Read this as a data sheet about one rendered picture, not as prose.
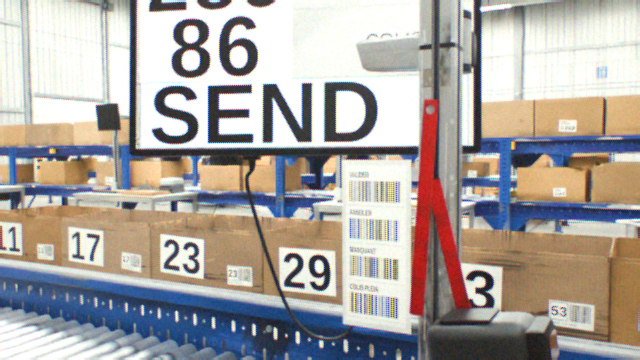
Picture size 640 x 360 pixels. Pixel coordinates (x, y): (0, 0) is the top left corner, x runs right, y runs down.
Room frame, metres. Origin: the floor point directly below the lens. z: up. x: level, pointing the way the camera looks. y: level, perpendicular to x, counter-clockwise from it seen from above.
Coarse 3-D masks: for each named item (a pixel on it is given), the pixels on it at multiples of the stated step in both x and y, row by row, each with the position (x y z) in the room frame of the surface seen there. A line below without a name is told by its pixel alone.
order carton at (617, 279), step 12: (624, 240) 1.33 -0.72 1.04; (636, 240) 1.32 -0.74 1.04; (612, 252) 1.17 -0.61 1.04; (624, 252) 1.33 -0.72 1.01; (636, 252) 1.32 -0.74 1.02; (612, 264) 1.09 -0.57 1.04; (624, 264) 1.08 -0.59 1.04; (636, 264) 1.07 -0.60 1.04; (612, 276) 1.09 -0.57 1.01; (624, 276) 1.08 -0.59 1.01; (636, 276) 1.07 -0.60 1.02; (612, 288) 1.09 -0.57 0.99; (624, 288) 1.08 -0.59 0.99; (636, 288) 1.07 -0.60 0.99; (612, 300) 1.09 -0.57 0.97; (624, 300) 1.08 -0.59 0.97; (636, 300) 1.07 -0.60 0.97; (612, 312) 1.09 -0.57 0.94; (624, 312) 1.08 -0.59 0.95; (636, 312) 1.07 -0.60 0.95; (612, 324) 1.09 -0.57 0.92; (624, 324) 1.08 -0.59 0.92; (636, 324) 1.07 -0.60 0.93; (612, 336) 1.09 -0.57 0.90; (624, 336) 1.08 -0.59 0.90; (636, 336) 1.07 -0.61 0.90
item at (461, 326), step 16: (448, 320) 0.57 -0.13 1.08; (464, 320) 0.56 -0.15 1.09; (480, 320) 0.55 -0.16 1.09; (496, 320) 0.55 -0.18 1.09; (512, 320) 0.54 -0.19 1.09; (528, 320) 0.55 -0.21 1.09; (544, 320) 0.55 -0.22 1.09; (432, 336) 0.57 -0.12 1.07; (448, 336) 0.56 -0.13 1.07; (464, 336) 0.55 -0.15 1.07; (480, 336) 0.54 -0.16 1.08; (496, 336) 0.54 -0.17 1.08; (512, 336) 0.53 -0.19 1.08; (528, 336) 0.52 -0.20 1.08; (544, 336) 0.52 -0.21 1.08; (432, 352) 0.57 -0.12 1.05; (448, 352) 0.56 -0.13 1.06; (464, 352) 0.55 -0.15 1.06; (480, 352) 0.54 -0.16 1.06; (496, 352) 0.53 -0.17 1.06; (512, 352) 0.53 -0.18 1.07; (528, 352) 0.52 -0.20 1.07; (544, 352) 0.52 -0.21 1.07
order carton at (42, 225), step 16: (32, 208) 2.19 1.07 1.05; (48, 208) 2.25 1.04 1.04; (64, 208) 2.27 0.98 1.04; (80, 208) 2.23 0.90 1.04; (96, 208) 2.19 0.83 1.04; (112, 208) 2.15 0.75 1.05; (32, 224) 1.92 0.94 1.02; (48, 224) 1.88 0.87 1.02; (32, 240) 1.92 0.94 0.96; (48, 240) 1.88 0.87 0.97; (0, 256) 2.01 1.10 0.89; (16, 256) 1.97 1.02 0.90; (32, 256) 1.92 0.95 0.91
